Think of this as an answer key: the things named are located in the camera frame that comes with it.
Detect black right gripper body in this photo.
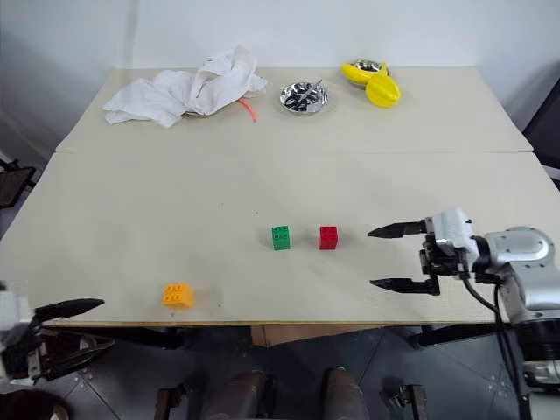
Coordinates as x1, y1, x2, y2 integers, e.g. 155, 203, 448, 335
418, 234, 473, 298

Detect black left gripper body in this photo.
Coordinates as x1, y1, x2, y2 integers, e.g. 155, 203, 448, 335
0, 323, 50, 387

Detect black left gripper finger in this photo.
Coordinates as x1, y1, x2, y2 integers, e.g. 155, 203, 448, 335
34, 298, 106, 326
42, 341, 116, 381

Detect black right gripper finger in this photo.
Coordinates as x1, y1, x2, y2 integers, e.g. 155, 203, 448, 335
367, 220, 428, 241
369, 277, 441, 298

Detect dark round object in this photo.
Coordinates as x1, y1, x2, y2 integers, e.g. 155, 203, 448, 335
0, 390, 72, 420

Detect red toy brick cube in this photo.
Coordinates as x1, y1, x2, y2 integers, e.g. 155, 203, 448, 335
318, 225, 340, 251

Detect brown cardboard piece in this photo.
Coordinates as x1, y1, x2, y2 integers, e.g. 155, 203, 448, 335
249, 324, 389, 349

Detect orange toy brick cube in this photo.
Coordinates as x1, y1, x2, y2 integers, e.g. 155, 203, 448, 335
161, 283, 195, 311

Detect green toy brick cube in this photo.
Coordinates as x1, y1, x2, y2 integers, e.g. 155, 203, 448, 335
270, 224, 293, 252

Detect dark rounded shape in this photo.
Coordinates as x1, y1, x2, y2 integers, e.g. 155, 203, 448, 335
320, 367, 371, 420
203, 369, 275, 420

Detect black chair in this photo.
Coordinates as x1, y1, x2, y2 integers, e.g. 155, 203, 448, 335
0, 157, 38, 212

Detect silver bowl with scissors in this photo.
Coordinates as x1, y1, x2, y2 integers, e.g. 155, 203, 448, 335
279, 80, 330, 116

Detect yellow toy banana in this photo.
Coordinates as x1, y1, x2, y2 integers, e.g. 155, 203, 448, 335
340, 63, 375, 87

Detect dark furniture piece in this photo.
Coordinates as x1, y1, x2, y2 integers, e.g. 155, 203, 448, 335
521, 60, 560, 187

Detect crumpled white cloth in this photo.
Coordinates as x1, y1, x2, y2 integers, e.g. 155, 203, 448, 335
101, 44, 269, 130

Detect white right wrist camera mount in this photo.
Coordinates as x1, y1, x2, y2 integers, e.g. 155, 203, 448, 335
424, 206, 480, 263

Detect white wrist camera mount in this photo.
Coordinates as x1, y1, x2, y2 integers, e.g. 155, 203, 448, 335
0, 282, 32, 334
424, 206, 480, 263

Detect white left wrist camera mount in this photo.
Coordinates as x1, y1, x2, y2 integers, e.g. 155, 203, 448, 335
0, 282, 32, 334

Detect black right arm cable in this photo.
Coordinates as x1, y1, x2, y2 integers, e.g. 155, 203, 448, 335
458, 269, 529, 420

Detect black table frame bar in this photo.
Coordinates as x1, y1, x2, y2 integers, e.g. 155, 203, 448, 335
41, 325, 187, 351
410, 322, 520, 349

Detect dark metal bracket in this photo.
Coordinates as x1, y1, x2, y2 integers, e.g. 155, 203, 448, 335
379, 383, 429, 420
154, 379, 199, 420

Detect black-handled scissors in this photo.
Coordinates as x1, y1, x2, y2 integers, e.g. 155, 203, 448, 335
283, 78, 324, 111

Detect orange cord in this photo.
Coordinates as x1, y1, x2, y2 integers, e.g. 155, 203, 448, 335
238, 98, 259, 123

